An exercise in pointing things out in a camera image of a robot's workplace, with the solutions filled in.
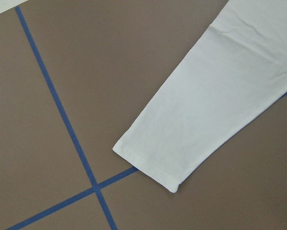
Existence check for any white printed t-shirt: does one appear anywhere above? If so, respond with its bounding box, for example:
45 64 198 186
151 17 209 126
113 0 287 193

